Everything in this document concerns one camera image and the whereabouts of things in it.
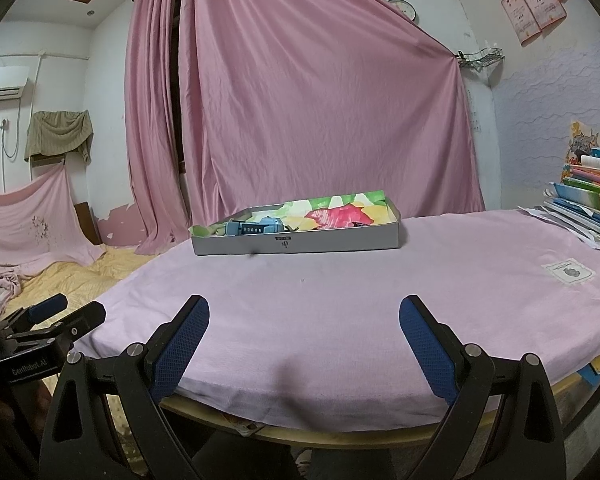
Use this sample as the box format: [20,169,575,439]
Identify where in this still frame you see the pink sheet on wall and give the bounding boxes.
[0,164,104,278]

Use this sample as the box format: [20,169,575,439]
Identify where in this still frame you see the wire wall shelf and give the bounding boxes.
[455,47,505,72]

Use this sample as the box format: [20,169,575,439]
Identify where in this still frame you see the white cloth label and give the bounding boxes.
[543,258,596,285]

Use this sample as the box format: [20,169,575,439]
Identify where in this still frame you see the pink curtain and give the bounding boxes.
[124,0,484,255]

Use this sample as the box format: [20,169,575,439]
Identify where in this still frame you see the white air conditioner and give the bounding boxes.
[0,66,29,102]

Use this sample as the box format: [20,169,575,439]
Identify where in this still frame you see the pink tablecloth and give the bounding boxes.
[76,210,600,432]

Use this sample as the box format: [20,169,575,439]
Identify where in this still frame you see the grey tray with colourful liner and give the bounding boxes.
[189,191,401,256]

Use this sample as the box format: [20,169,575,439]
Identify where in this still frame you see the stack of books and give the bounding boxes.
[519,119,600,250]

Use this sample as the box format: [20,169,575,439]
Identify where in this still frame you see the olive green hanging cloth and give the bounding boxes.
[23,110,94,164]

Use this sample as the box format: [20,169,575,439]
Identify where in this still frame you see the blue watch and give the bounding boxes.
[225,217,286,236]

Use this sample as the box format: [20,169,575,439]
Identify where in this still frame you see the round wall clock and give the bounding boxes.
[388,0,419,24]

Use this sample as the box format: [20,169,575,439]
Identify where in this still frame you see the yellow blanket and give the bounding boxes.
[3,246,154,330]

